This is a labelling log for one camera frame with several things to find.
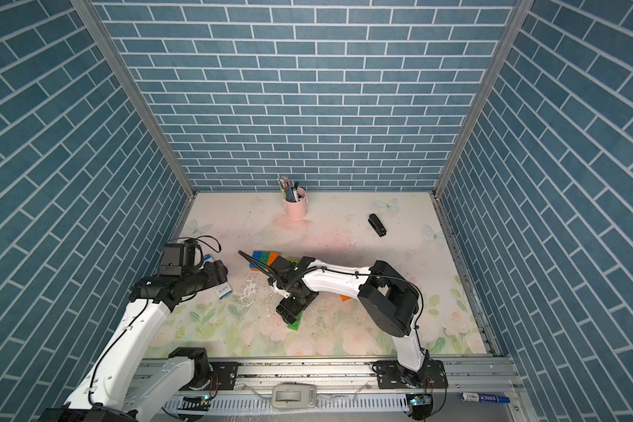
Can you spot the white blue small box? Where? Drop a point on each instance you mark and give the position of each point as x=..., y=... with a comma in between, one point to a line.
x=223, y=290

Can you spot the white handheld device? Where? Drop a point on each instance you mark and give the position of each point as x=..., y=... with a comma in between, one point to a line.
x=294, y=396

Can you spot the pink pen cup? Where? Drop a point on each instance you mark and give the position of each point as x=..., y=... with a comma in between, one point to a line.
x=297, y=210

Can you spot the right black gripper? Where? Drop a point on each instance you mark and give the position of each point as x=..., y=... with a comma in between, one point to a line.
x=287, y=313

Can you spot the dark green lego brick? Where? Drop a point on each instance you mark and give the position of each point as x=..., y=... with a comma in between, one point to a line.
x=264, y=257

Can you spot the black stapler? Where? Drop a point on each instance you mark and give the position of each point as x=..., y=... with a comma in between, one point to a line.
x=377, y=225

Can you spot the blue white marker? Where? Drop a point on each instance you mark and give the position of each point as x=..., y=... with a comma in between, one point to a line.
x=484, y=398

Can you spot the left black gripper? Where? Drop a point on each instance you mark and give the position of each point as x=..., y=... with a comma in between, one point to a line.
x=216, y=272

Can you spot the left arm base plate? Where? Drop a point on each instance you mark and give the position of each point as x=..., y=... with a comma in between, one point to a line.
x=220, y=376

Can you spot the pens in cup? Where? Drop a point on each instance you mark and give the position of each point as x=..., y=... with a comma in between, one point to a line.
x=290, y=189

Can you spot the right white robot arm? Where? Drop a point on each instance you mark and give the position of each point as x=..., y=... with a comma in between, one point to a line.
x=393, y=303

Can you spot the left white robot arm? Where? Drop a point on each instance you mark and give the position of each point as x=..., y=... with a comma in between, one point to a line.
x=104, y=394

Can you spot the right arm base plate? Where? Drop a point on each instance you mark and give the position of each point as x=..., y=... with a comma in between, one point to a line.
x=391, y=375

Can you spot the blue lego brick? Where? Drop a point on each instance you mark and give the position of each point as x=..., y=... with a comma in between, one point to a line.
x=256, y=255

